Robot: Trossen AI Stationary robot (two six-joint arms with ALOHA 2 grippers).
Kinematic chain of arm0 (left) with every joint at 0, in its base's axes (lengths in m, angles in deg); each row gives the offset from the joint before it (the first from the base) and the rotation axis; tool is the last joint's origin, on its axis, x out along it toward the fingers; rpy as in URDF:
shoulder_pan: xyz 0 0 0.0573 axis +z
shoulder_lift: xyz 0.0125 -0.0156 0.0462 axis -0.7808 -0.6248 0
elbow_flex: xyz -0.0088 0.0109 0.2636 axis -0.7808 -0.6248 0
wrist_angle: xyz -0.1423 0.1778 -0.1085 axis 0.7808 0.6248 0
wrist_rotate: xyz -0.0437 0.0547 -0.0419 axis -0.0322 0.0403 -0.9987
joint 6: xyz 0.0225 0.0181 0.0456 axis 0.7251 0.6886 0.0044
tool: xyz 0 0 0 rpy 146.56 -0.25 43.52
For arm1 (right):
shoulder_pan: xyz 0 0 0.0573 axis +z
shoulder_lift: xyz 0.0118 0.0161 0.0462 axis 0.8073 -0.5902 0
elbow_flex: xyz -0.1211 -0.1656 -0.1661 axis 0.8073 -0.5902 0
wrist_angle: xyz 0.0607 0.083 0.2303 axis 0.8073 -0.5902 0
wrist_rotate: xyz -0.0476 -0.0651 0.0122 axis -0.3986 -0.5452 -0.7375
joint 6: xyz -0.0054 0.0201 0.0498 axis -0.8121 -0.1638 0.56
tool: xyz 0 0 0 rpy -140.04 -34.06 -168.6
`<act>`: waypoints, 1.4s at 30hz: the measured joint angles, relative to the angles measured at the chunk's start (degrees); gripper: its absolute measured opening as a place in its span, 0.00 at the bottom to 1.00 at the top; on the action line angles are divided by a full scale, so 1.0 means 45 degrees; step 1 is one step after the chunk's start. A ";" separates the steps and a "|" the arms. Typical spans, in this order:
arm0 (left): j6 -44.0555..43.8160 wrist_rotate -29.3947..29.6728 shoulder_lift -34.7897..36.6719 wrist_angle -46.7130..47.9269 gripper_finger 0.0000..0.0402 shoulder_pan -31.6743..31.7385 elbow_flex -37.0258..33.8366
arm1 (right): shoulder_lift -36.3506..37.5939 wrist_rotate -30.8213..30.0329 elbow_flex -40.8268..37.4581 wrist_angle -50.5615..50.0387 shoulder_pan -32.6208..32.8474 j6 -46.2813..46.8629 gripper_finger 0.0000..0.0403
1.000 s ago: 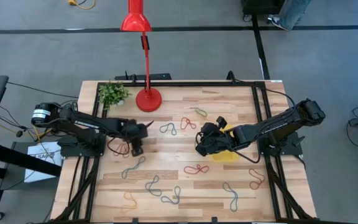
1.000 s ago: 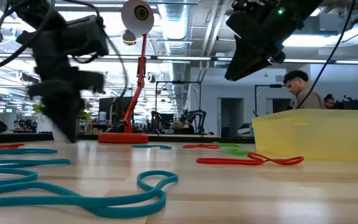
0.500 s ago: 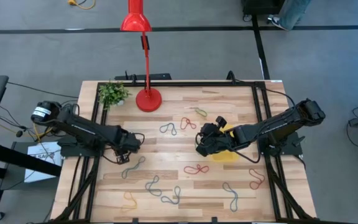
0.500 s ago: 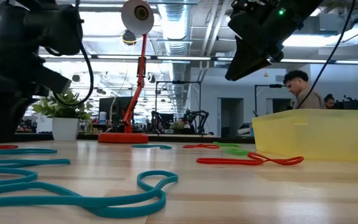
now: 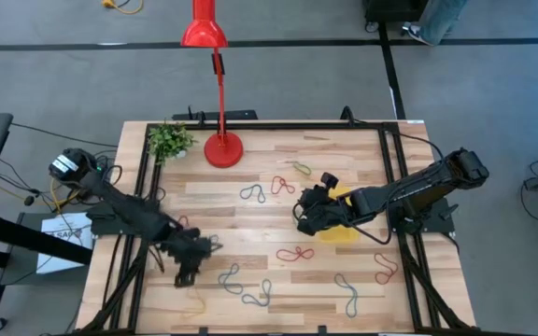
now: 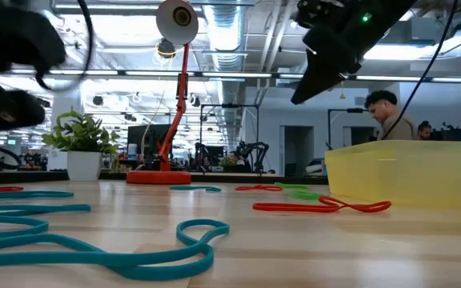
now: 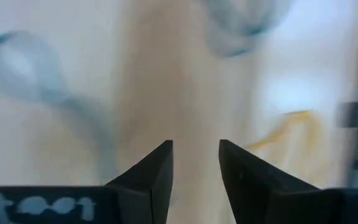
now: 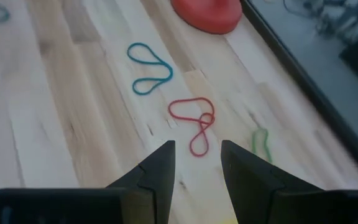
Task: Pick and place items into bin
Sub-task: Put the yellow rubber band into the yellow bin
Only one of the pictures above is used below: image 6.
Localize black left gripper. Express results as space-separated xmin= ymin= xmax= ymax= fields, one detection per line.
xmin=0 ymin=0 xmax=68 ymax=133

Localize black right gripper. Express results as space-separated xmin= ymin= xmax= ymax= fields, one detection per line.
xmin=290 ymin=0 xmax=418 ymax=106

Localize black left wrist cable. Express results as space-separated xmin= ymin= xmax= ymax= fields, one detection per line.
xmin=34 ymin=0 xmax=95 ymax=94

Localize person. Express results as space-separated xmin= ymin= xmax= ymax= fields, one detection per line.
xmin=364 ymin=89 xmax=419 ymax=142
xmin=416 ymin=119 xmax=435 ymax=142

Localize yellow plastic bin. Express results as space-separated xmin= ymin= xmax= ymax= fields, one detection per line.
xmin=324 ymin=139 xmax=461 ymax=210

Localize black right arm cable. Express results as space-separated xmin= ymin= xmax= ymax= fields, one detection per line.
xmin=380 ymin=0 xmax=460 ymax=140

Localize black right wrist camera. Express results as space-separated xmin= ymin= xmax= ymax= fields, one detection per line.
xmin=295 ymin=0 xmax=355 ymax=31

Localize black background equipment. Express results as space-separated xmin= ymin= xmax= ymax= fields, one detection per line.
xmin=432 ymin=122 xmax=461 ymax=142

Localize blue rubber band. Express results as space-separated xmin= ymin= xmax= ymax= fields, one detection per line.
xmin=0 ymin=203 xmax=92 ymax=242
xmin=169 ymin=184 xmax=222 ymax=194
xmin=0 ymin=190 xmax=75 ymax=201
xmin=0 ymin=218 xmax=231 ymax=282

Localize green rubber band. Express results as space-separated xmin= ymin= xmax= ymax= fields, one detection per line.
xmin=274 ymin=182 xmax=309 ymax=190
xmin=287 ymin=190 xmax=324 ymax=202

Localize black computer monitor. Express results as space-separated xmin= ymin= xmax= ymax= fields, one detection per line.
xmin=126 ymin=123 xmax=172 ymax=161

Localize black metal stand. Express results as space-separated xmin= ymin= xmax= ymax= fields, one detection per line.
xmin=327 ymin=106 xmax=371 ymax=150
xmin=199 ymin=102 xmax=260 ymax=174

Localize green potted plant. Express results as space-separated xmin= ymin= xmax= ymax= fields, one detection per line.
xmin=41 ymin=109 xmax=120 ymax=183

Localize red desk lamp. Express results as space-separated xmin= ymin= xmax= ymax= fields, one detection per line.
xmin=125 ymin=0 xmax=200 ymax=186

